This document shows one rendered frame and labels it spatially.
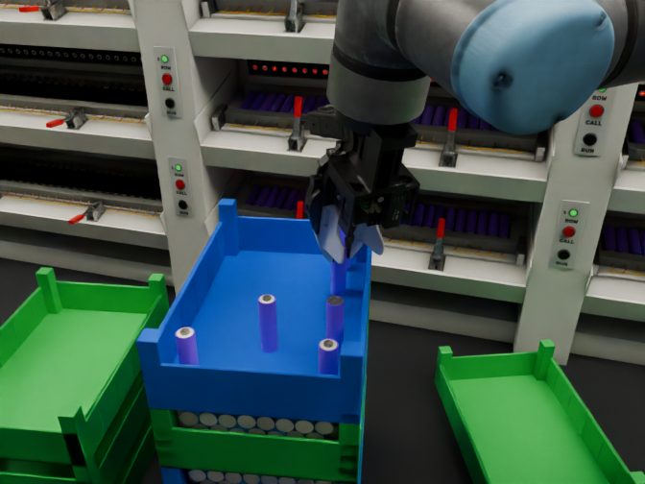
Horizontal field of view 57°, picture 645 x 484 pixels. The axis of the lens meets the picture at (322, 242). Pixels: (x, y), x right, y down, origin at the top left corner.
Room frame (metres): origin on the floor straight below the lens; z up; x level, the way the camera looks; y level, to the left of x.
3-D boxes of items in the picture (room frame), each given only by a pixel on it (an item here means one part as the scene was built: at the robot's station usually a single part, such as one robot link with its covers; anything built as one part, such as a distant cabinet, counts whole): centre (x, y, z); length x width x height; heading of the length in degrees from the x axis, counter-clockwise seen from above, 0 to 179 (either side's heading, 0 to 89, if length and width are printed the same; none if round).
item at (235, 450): (0.55, 0.05, 0.28); 0.30 x 0.20 x 0.08; 174
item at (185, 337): (0.44, 0.13, 0.36); 0.02 x 0.02 x 0.06
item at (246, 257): (0.55, 0.05, 0.36); 0.30 x 0.20 x 0.08; 174
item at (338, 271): (0.60, -0.02, 0.36); 0.02 x 0.02 x 0.06
